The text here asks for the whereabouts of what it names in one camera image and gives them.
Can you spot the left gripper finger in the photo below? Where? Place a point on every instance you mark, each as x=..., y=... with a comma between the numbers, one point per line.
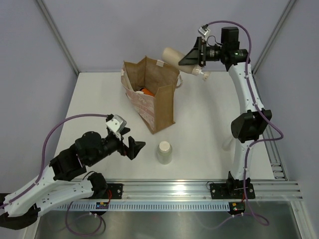
x=134, y=148
x=125, y=130

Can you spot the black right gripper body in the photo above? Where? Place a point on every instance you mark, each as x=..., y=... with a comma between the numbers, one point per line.
x=211, y=54

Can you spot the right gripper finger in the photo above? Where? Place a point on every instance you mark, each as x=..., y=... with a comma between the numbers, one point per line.
x=193, y=57
x=202, y=63

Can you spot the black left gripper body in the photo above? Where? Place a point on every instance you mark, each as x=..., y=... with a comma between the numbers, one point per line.
x=110, y=144

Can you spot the beige lotion pump bottle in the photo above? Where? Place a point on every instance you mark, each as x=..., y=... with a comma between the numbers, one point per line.
x=173, y=57

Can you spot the clear jar white lid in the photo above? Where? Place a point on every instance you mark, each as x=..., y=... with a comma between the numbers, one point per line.
x=164, y=152

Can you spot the orange pump bottle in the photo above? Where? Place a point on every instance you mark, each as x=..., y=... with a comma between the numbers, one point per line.
x=145, y=91

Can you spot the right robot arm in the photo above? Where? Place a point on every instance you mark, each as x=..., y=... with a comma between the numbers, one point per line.
x=253, y=119

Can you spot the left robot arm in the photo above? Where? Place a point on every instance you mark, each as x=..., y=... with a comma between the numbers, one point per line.
x=23, y=207

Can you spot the brown canvas tote bag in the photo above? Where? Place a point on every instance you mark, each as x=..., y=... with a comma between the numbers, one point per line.
x=162, y=80

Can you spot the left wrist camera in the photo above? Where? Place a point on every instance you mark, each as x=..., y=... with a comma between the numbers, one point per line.
x=114, y=125

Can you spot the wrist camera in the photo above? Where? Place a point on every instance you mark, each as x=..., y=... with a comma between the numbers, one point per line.
x=114, y=125
x=204, y=31

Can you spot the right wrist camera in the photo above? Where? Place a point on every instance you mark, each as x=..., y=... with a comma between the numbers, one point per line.
x=204, y=31

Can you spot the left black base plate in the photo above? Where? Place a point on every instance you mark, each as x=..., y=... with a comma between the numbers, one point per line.
x=116, y=190

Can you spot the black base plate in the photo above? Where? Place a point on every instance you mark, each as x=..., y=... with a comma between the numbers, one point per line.
x=116, y=190
x=220, y=191

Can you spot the white slotted cable duct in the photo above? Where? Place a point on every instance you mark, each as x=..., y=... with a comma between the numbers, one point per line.
x=147, y=206

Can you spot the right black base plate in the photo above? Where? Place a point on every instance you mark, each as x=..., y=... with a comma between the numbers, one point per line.
x=220, y=191

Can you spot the aluminium rail frame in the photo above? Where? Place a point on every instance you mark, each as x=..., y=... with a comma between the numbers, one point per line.
x=198, y=190

